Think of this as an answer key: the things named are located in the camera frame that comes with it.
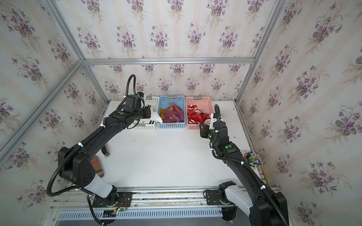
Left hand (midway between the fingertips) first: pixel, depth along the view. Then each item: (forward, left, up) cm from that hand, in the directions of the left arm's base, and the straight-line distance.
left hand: (150, 110), depth 84 cm
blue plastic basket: (+27, -5, -19) cm, 33 cm away
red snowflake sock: (+6, -30, -14) cm, 34 cm away
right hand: (-9, -32, -2) cm, 34 cm away
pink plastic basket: (+27, -39, -20) cm, 51 cm away
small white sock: (+1, -2, -7) cm, 8 cm away
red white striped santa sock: (+22, -28, -21) cm, 41 cm away
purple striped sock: (+11, -12, -17) cm, 23 cm away
